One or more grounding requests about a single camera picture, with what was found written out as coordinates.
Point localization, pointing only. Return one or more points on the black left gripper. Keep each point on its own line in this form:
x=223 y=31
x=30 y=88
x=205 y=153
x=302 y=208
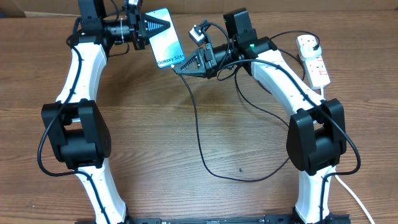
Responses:
x=144 y=22

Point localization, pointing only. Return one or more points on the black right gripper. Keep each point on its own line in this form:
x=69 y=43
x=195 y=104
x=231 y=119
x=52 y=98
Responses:
x=203 y=56

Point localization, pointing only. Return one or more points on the blue Galaxy smartphone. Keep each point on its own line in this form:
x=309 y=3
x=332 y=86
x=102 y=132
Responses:
x=166 y=46

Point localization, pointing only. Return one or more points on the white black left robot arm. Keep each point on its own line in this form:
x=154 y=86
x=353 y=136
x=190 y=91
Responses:
x=74 y=126

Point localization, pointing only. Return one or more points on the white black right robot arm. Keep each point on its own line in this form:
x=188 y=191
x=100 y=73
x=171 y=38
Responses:
x=316 y=137

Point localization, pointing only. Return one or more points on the white USB charger plug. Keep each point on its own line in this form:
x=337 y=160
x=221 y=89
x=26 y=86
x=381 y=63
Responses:
x=305 y=44

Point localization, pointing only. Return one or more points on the white power strip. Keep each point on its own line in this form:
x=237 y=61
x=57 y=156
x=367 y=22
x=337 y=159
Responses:
x=316 y=73

